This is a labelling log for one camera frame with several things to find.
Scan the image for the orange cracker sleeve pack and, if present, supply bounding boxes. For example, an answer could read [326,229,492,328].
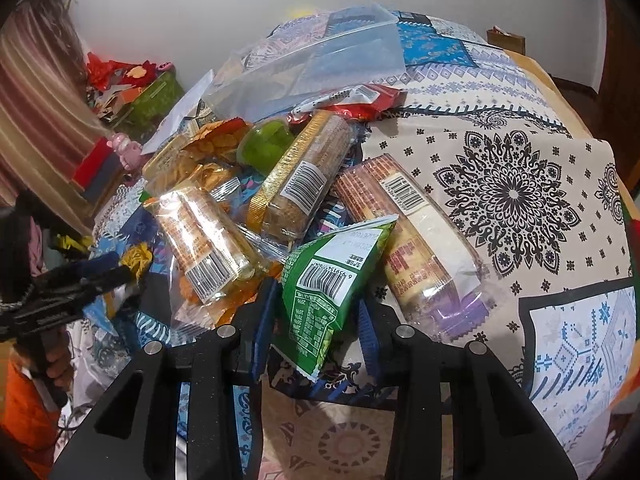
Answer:
[143,183,268,310]

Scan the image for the gold cake pack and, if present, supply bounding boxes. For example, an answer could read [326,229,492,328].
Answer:
[142,134,198,197]

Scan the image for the brown cracker pack purple end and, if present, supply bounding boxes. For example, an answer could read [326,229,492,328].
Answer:
[334,154,495,342]

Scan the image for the orange cookie bag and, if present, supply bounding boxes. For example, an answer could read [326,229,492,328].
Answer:
[182,117,252,164]

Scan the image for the gold-edged biscuit pack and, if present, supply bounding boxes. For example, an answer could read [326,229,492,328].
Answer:
[246,110,355,244]

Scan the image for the green jelly cup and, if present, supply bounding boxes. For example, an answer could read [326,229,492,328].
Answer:
[236,118,294,177]

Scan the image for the green snack bag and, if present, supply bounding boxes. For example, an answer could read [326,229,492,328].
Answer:
[272,214,399,382]

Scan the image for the red snack bag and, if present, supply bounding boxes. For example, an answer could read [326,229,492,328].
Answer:
[288,84,404,124]

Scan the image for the clear plastic storage box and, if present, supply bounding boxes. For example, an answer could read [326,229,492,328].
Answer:
[203,3,406,122]

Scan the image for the person's left hand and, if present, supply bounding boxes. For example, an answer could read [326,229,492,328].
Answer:
[12,328,74,391]

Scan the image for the red folded cloth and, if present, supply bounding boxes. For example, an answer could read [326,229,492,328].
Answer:
[72,138,122,205]

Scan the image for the pink plush toy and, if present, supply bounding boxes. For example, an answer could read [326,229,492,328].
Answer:
[107,132,145,174]

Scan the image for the white pillow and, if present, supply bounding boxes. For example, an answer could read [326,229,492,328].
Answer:
[141,70,214,155]

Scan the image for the striped curtain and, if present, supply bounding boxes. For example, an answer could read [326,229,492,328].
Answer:
[1,0,106,234]

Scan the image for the green storage crate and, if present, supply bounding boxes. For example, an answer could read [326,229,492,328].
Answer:
[112,72,184,143]

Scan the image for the red fabric decorations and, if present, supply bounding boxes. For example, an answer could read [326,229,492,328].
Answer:
[86,52,176,112]

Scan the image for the patchwork patterned bedspread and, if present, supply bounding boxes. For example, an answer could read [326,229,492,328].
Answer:
[111,12,638,479]

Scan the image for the cardboard box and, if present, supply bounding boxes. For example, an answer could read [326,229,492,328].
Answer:
[486,26,526,55]

